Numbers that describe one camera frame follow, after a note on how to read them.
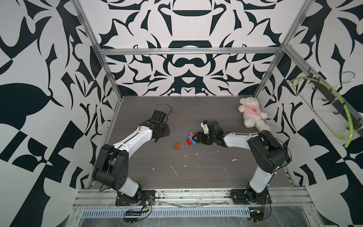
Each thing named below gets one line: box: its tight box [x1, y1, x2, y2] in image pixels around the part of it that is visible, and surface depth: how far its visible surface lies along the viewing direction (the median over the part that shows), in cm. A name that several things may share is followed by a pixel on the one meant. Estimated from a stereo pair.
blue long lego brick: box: [187, 135, 197, 147], surface depth 94 cm
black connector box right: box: [249, 209, 265, 222], surface depth 73 cm
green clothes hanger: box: [288, 77, 355, 149], surface depth 60 cm
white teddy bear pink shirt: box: [238, 96, 271, 132], surface depth 103 cm
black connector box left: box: [123, 212, 142, 224], surface depth 72 cm
